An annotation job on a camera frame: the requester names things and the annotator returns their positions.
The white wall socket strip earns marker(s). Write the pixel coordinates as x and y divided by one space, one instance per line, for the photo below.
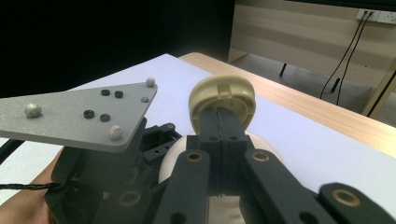
386 17

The beige vertical post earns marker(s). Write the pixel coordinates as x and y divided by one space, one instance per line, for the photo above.
378 93

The black curtain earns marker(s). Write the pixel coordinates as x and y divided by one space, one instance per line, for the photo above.
109 37

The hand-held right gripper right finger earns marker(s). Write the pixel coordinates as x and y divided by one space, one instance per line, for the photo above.
233 130

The clear jar with cream lid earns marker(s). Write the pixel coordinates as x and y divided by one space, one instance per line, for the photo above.
170 158

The tan flip cap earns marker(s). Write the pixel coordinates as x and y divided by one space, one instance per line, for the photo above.
218 90

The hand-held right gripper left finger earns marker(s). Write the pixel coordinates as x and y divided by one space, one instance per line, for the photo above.
211 130

